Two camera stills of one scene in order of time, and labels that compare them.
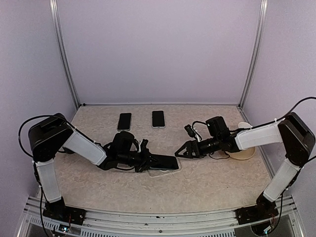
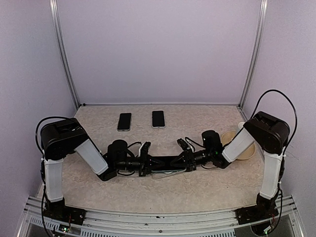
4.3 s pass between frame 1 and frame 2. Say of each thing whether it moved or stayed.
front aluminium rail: stayed
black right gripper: moved
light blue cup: stayed
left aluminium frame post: stayed
